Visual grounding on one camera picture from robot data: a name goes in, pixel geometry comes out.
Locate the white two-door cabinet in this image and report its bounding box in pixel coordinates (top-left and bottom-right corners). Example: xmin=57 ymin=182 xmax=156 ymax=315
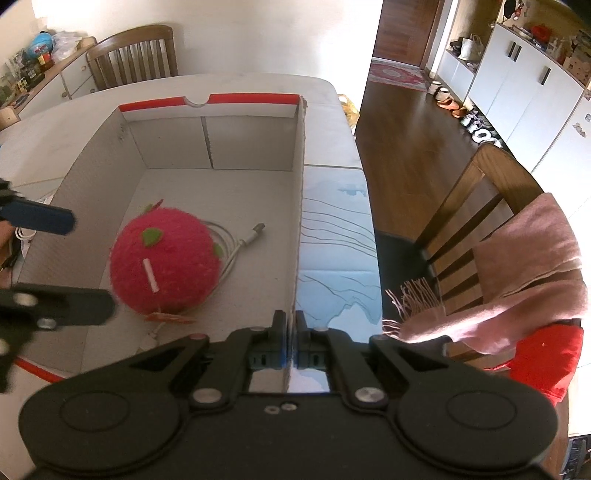
xmin=464 ymin=23 xmax=587 ymax=171

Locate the red patterned rug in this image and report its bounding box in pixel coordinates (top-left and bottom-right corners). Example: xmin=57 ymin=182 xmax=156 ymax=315
xmin=368 ymin=62 xmax=432 ymax=92

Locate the yellow bag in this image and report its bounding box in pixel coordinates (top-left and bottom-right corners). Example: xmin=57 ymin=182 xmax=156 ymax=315
xmin=337 ymin=93 xmax=360 ymax=130

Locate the white cardboard box red trim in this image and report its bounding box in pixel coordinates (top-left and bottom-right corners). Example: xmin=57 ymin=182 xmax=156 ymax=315
xmin=9 ymin=92 xmax=309 ymax=393

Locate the red cloth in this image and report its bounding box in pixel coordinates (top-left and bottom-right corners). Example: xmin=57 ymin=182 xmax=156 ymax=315
xmin=485 ymin=323 xmax=585 ymax=407

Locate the row of shoes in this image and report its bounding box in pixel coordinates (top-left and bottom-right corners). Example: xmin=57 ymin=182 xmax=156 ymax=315
xmin=427 ymin=80 xmax=504 ymax=148

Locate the blue printed table mat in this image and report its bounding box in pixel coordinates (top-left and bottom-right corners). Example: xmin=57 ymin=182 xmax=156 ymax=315
xmin=295 ymin=164 xmax=384 ymax=388

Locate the clear plastic bag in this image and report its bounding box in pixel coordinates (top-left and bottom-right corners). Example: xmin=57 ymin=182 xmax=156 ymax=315
xmin=51 ymin=31 xmax=84 ymax=61

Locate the light wooden slat chair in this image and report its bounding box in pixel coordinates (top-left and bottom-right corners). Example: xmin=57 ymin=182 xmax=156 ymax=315
xmin=86 ymin=25 xmax=179 ymax=92

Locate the pink fringed scarf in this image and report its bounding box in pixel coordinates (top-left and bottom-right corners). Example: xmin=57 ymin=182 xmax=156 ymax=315
xmin=383 ymin=193 xmax=583 ymax=356

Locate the dark wooden slat chair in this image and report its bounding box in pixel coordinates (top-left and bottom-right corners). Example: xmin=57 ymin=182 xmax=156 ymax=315
xmin=374 ymin=143 xmax=546 ymax=365

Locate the white tote bag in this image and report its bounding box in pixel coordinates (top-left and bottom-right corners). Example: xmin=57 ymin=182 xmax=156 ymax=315
xmin=457 ymin=33 xmax=485 ymax=63

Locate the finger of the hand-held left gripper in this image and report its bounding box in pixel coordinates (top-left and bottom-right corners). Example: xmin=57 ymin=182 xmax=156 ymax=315
xmin=0 ymin=288 xmax=116 ymax=393
xmin=0 ymin=180 xmax=77 ymax=236

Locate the blue round toy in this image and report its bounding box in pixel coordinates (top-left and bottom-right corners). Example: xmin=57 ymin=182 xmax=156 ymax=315
xmin=25 ymin=31 xmax=56 ymax=61

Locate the white usb cable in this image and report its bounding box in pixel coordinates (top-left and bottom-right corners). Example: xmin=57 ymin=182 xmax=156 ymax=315
xmin=141 ymin=222 xmax=267 ymax=352

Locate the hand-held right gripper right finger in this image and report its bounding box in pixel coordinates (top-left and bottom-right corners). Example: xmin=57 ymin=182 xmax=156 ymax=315
xmin=295 ymin=310 xmax=446 ymax=411

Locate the white stickered cabinet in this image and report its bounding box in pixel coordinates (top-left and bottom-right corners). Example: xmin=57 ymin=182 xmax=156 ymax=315
xmin=531 ymin=97 xmax=591 ymax=241

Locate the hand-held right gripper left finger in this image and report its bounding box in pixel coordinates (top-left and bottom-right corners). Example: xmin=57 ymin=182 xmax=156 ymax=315
xmin=129 ymin=310 xmax=289 ymax=411

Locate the pink strawberry plush ball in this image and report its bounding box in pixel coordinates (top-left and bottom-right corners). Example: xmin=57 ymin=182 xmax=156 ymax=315
xmin=109 ymin=199 xmax=225 ymax=324

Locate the low white cabinet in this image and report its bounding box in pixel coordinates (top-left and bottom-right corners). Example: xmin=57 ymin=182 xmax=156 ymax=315
xmin=436 ymin=48 xmax=476 ymax=100

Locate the white wooden sideboard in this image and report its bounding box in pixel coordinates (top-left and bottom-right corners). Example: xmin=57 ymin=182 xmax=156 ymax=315
xmin=0 ymin=37 xmax=100 ymax=132

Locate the pile of household clutter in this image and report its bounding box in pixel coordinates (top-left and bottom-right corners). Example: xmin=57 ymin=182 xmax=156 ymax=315
xmin=501 ymin=18 xmax=591 ymax=88

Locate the brown wooden door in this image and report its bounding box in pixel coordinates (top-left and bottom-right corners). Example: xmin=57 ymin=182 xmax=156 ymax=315
xmin=373 ymin=0 xmax=446 ymax=70

